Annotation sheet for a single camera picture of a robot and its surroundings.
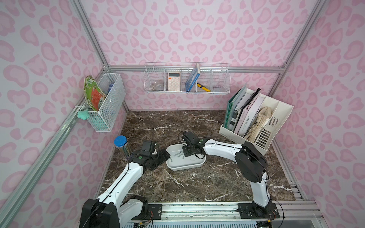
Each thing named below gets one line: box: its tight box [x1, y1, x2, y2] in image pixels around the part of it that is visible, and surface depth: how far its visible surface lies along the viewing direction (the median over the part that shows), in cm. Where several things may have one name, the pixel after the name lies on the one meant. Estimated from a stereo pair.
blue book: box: [185, 63, 201, 92], surface depth 90 cm
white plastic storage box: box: [165, 143, 207, 172], surface depth 92 cm
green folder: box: [223, 83, 248, 130], surface depth 86 cm
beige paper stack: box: [244, 106, 272, 143], surface depth 90 cm
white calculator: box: [167, 72, 181, 92], surface depth 97 cm
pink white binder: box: [233, 95, 265, 135], surface depth 89 cm
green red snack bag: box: [83, 75, 106, 112], surface depth 75 cm
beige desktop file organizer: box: [218, 88, 295, 156], surface depth 92 cm
